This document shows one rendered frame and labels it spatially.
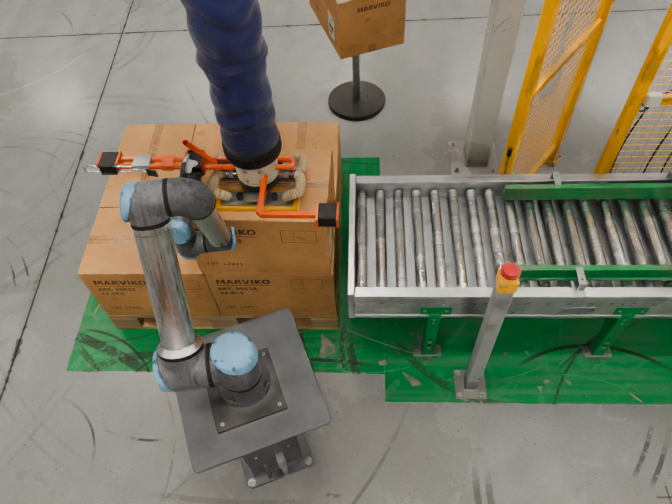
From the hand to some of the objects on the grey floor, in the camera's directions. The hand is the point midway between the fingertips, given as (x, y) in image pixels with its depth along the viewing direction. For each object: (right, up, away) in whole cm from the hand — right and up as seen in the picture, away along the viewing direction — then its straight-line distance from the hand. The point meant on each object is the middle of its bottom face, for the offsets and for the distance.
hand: (188, 162), depth 238 cm
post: (+126, -101, +54) cm, 170 cm away
